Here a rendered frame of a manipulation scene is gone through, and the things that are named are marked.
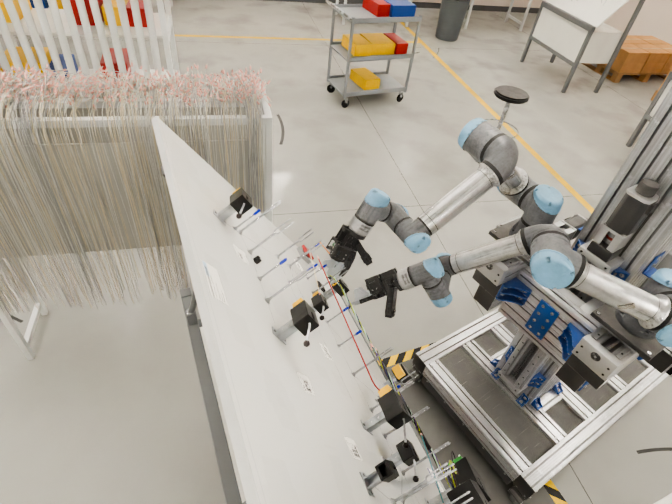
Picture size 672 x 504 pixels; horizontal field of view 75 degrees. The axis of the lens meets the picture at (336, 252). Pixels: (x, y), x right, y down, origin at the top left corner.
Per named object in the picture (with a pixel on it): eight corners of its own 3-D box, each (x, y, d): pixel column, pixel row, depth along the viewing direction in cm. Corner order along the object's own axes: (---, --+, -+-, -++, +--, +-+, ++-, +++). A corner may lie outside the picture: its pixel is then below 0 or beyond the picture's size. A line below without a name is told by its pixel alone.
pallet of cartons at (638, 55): (637, 62, 760) (652, 35, 729) (674, 82, 705) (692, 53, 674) (580, 62, 729) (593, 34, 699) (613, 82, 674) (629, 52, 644)
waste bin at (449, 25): (464, 42, 749) (476, 1, 706) (442, 43, 733) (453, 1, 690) (449, 33, 778) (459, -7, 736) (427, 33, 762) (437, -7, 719)
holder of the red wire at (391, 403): (375, 461, 98) (415, 435, 97) (357, 412, 109) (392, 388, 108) (386, 468, 101) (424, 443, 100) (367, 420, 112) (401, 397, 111)
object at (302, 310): (276, 356, 87) (312, 330, 86) (270, 322, 97) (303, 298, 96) (290, 368, 89) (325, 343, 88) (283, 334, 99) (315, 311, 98)
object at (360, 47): (384, 86, 579) (401, -7, 505) (404, 102, 547) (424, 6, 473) (315, 92, 543) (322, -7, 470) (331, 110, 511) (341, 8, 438)
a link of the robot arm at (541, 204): (537, 232, 172) (552, 204, 162) (512, 212, 180) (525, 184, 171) (558, 225, 176) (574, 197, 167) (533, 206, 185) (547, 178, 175)
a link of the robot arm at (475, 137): (525, 214, 183) (477, 157, 142) (500, 194, 192) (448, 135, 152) (547, 193, 180) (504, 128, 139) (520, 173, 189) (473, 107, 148)
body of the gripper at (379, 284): (369, 278, 167) (398, 266, 162) (377, 299, 166) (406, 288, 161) (362, 280, 160) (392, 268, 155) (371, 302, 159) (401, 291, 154)
